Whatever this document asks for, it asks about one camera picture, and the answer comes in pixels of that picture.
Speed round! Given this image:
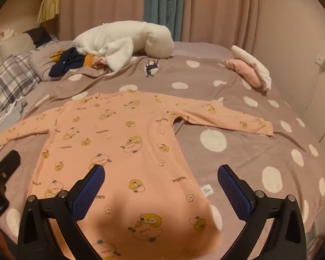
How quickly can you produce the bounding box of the mauve pillow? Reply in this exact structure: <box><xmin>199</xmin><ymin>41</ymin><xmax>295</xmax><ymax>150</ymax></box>
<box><xmin>28</xmin><ymin>40</ymin><xmax>77</xmax><ymax>82</ymax></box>

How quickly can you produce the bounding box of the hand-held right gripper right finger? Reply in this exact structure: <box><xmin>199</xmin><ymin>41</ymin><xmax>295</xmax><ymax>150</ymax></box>
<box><xmin>217</xmin><ymin>164</ymin><xmax>307</xmax><ymax>260</ymax></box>

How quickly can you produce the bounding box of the white plush toy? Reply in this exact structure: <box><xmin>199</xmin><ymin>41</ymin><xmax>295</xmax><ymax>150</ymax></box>
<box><xmin>73</xmin><ymin>20</ymin><xmax>174</xmax><ymax>72</ymax></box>

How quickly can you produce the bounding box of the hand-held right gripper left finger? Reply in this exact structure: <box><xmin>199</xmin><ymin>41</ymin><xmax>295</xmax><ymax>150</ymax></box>
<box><xmin>17</xmin><ymin>164</ymin><xmax>106</xmax><ymax>260</ymax></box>

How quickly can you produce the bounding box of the pink folded garment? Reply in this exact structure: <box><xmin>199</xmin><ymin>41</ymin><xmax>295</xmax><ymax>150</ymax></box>
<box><xmin>226</xmin><ymin>59</ymin><xmax>263</xmax><ymax>88</ymax></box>

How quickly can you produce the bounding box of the yellow fringed hanging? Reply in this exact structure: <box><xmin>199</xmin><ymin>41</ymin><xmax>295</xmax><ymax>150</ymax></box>
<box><xmin>37</xmin><ymin>0</ymin><xmax>60</xmax><ymax>24</ymax></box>

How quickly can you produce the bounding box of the plaid pillow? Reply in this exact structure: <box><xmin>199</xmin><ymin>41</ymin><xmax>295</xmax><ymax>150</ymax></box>
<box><xmin>0</xmin><ymin>51</ymin><xmax>42</xmax><ymax>120</ymax></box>

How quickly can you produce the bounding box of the pale ruffled cloth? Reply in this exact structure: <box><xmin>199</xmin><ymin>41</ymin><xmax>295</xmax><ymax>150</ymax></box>
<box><xmin>0</xmin><ymin>97</ymin><xmax>28</xmax><ymax>142</ymax></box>

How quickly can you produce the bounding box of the pink curtain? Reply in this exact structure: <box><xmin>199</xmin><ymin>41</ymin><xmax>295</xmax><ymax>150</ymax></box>
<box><xmin>57</xmin><ymin>0</ymin><xmax>262</xmax><ymax>50</ymax></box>

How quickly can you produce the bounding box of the beige pillow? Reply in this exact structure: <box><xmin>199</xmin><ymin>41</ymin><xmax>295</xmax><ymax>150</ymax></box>
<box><xmin>0</xmin><ymin>32</ymin><xmax>36</xmax><ymax>63</ymax></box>

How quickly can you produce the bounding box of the peach duck print shirt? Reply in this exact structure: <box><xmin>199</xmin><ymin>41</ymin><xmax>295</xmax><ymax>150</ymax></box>
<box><xmin>0</xmin><ymin>89</ymin><xmax>274</xmax><ymax>260</ymax></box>

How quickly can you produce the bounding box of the mauve polka dot blanket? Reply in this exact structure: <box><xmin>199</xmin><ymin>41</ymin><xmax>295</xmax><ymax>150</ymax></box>
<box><xmin>0</xmin><ymin>39</ymin><xmax>325</xmax><ymax>260</ymax></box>

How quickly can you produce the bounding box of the white folded garment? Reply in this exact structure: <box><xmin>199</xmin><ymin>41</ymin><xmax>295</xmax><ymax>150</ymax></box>
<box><xmin>231</xmin><ymin>45</ymin><xmax>272</xmax><ymax>91</ymax></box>

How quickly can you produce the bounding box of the dark brown cloth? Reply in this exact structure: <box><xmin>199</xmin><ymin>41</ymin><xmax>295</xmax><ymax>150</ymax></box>
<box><xmin>24</xmin><ymin>27</ymin><xmax>55</xmax><ymax>48</ymax></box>

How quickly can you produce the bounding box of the peach crumpled garment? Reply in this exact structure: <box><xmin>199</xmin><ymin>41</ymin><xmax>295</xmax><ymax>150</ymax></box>
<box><xmin>93</xmin><ymin>55</ymin><xmax>110</xmax><ymax>70</ymax></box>

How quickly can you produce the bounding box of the lilac bed sheet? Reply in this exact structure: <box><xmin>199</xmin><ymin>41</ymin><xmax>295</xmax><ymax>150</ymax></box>
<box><xmin>173</xmin><ymin>41</ymin><xmax>234</xmax><ymax>58</ymax></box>

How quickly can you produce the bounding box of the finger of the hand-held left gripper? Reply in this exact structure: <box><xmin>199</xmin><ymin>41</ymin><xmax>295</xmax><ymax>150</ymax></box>
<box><xmin>0</xmin><ymin>150</ymin><xmax>21</xmax><ymax>179</ymax></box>

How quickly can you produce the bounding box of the navy garment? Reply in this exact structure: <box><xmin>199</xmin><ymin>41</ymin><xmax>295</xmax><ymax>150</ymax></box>
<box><xmin>49</xmin><ymin>47</ymin><xmax>88</xmax><ymax>78</ymax></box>

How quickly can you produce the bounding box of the teal curtain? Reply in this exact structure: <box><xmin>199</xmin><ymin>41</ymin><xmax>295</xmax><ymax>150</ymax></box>
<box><xmin>145</xmin><ymin>0</ymin><xmax>185</xmax><ymax>41</ymax></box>

